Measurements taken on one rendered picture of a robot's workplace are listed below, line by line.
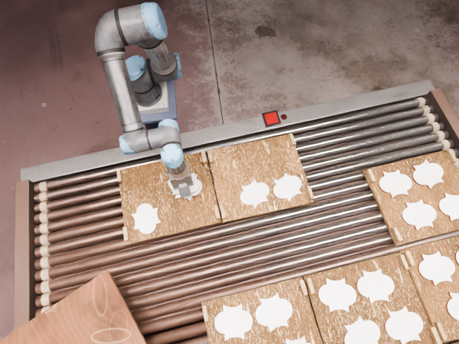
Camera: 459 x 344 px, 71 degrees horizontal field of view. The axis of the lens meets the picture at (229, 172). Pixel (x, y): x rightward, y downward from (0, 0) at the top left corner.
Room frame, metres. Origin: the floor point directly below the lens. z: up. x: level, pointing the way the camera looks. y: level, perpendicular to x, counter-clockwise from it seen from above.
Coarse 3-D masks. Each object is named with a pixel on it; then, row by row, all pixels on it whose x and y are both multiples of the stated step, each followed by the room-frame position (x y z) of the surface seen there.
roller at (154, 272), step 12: (360, 216) 0.34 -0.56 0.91; (372, 216) 0.34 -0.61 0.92; (312, 228) 0.30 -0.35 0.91; (324, 228) 0.30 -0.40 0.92; (336, 228) 0.29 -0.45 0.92; (348, 228) 0.29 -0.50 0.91; (264, 240) 0.25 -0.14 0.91; (276, 240) 0.25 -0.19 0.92; (288, 240) 0.25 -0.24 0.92; (300, 240) 0.25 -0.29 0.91; (216, 252) 0.21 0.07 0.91; (228, 252) 0.21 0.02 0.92; (240, 252) 0.21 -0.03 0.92; (252, 252) 0.21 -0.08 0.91; (168, 264) 0.17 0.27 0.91; (180, 264) 0.17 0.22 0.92; (192, 264) 0.17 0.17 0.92; (204, 264) 0.17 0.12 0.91; (120, 276) 0.13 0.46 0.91; (132, 276) 0.13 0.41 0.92; (144, 276) 0.13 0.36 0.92; (156, 276) 0.13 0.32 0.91; (72, 288) 0.09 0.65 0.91; (36, 300) 0.05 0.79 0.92; (48, 300) 0.05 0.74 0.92
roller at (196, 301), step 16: (416, 240) 0.23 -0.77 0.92; (432, 240) 0.23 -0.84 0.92; (352, 256) 0.18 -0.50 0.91; (368, 256) 0.17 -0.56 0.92; (384, 256) 0.17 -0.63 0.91; (288, 272) 0.12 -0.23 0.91; (304, 272) 0.12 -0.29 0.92; (240, 288) 0.07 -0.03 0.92; (256, 288) 0.06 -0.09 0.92; (176, 304) 0.02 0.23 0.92; (192, 304) 0.01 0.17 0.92; (144, 320) -0.04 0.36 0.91
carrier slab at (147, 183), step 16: (192, 160) 0.63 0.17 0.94; (128, 176) 0.56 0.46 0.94; (144, 176) 0.56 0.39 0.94; (160, 176) 0.56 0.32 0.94; (208, 176) 0.55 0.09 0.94; (128, 192) 0.49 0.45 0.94; (144, 192) 0.48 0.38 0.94; (160, 192) 0.48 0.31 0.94; (208, 192) 0.47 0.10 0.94; (128, 208) 0.41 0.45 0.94; (160, 208) 0.41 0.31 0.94; (176, 208) 0.40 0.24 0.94; (192, 208) 0.40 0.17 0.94; (208, 208) 0.40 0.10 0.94; (128, 224) 0.34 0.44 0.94; (160, 224) 0.34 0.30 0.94; (176, 224) 0.33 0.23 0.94; (192, 224) 0.33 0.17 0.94; (208, 224) 0.33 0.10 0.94; (144, 240) 0.27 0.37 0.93
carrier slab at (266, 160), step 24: (240, 144) 0.71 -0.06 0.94; (264, 144) 0.70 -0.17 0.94; (288, 144) 0.70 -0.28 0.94; (216, 168) 0.59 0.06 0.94; (240, 168) 0.58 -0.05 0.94; (264, 168) 0.58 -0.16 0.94; (288, 168) 0.57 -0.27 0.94; (216, 192) 0.47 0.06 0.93; (240, 192) 0.46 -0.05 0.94; (240, 216) 0.36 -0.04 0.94
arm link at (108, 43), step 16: (112, 16) 0.88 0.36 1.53; (96, 32) 0.85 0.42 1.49; (112, 32) 0.84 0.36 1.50; (96, 48) 0.81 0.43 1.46; (112, 48) 0.80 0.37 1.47; (112, 64) 0.77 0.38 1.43; (112, 80) 0.73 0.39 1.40; (128, 80) 0.75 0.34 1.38; (128, 96) 0.69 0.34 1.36; (128, 112) 0.65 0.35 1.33; (128, 128) 0.60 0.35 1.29; (128, 144) 0.56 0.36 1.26; (144, 144) 0.56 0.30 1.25
